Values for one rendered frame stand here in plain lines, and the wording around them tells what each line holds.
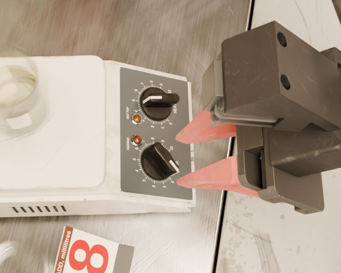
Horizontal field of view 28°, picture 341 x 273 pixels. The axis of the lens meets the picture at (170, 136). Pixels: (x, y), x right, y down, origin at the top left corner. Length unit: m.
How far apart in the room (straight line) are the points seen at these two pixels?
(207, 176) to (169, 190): 0.13
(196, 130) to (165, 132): 0.12
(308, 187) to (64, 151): 0.21
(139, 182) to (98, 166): 0.05
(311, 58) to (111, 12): 0.36
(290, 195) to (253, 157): 0.04
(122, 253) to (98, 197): 0.07
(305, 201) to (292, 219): 0.19
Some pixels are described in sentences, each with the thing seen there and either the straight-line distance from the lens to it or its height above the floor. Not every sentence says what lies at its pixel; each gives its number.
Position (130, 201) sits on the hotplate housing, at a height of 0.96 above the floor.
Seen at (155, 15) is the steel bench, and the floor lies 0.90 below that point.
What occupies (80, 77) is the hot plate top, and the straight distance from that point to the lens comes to 0.59.
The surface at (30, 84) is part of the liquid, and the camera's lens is 0.55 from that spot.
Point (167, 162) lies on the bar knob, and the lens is 0.59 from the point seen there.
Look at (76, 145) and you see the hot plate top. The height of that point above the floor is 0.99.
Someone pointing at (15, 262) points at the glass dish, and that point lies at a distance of 0.64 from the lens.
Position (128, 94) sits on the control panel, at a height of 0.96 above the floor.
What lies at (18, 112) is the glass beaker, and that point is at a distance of 0.53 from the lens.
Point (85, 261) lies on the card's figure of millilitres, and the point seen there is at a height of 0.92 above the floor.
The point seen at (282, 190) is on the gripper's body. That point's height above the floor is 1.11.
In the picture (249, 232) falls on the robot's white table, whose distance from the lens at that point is 0.64.
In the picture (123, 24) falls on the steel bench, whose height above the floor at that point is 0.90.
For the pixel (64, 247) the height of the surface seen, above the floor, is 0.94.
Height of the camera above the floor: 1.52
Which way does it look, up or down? 70 degrees down
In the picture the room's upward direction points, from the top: 2 degrees clockwise
